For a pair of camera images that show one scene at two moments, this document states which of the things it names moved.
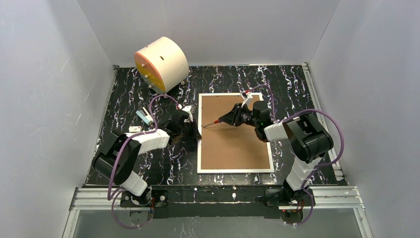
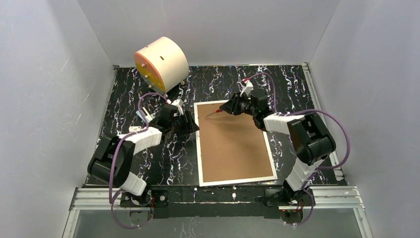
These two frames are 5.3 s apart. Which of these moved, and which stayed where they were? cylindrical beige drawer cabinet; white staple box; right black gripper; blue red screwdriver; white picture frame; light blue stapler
Moved: right black gripper; blue red screwdriver; white picture frame
Stayed: cylindrical beige drawer cabinet; light blue stapler; white staple box
